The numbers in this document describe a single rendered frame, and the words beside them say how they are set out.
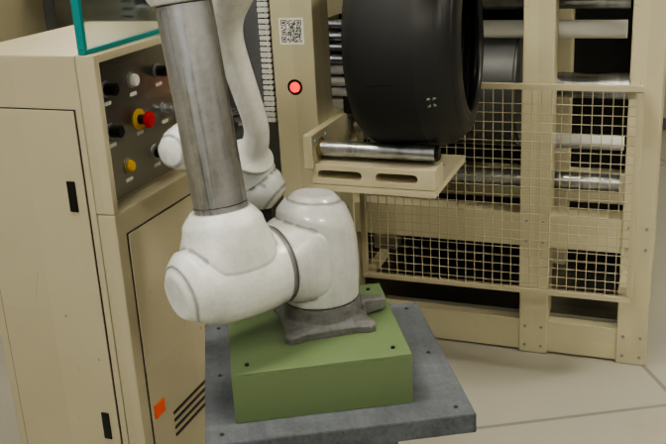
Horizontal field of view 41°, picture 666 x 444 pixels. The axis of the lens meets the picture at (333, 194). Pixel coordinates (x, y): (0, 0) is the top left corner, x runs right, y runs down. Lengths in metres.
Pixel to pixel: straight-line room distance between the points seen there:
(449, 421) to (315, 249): 0.40
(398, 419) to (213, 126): 0.63
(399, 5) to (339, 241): 0.77
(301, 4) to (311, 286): 1.06
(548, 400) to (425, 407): 1.33
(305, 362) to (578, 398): 1.52
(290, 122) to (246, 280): 1.08
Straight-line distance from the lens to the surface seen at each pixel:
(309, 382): 1.71
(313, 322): 1.78
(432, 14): 2.26
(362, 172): 2.48
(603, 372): 3.24
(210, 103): 1.60
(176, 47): 1.60
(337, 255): 1.73
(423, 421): 1.72
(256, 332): 1.83
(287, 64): 2.60
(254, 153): 1.94
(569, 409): 3.01
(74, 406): 2.46
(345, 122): 2.75
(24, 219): 2.29
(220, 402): 1.81
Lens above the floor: 1.57
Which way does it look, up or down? 18 degrees down
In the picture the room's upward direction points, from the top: 3 degrees counter-clockwise
